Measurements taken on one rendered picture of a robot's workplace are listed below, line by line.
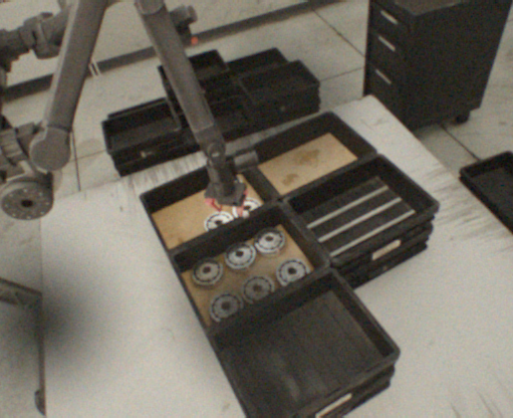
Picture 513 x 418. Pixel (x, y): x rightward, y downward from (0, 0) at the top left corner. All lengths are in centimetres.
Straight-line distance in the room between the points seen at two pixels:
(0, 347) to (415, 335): 204
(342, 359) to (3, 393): 177
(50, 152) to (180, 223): 69
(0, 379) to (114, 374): 117
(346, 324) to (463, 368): 35
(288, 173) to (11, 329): 174
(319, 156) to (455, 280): 65
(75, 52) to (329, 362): 95
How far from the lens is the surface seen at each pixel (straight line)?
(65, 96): 98
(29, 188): 139
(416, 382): 140
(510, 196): 249
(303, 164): 169
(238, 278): 139
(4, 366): 264
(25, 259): 298
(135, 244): 175
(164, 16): 95
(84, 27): 94
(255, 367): 126
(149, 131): 260
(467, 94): 307
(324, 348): 127
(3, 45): 146
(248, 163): 111
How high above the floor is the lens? 199
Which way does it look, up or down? 48 degrees down
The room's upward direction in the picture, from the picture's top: 11 degrees counter-clockwise
